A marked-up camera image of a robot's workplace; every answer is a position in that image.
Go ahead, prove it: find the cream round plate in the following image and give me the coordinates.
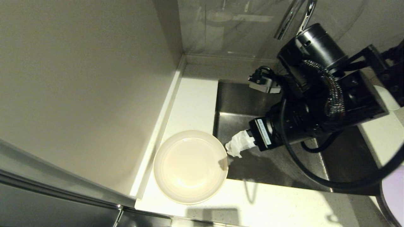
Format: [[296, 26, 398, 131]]
[[154, 130, 228, 205]]

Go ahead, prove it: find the white round bowl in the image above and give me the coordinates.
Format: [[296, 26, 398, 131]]
[[376, 85, 400, 111]]

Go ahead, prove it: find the stainless steel sink basin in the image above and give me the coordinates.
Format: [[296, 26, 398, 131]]
[[213, 80, 381, 196]]

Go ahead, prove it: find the counter base cabinet front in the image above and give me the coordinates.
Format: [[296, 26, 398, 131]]
[[112, 205, 172, 227]]

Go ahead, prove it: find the grey tall cabinet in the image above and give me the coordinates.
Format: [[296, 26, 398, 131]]
[[0, 0, 177, 227]]

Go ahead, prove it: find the black corrugated cable sleeve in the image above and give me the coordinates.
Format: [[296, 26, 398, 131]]
[[302, 59, 345, 126]]

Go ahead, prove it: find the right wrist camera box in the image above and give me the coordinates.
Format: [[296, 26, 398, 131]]
[[248, 66, 282, 94]]

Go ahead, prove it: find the thick black cable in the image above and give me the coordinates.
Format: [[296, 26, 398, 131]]
[[279, 98, 404, 190]]

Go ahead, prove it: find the chrome gooseneck faucet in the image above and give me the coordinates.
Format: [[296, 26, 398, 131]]
[[274, 0, 317, 40]]

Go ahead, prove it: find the purple round plate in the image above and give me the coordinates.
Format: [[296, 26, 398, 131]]
[[379, 166, 404, 227]]

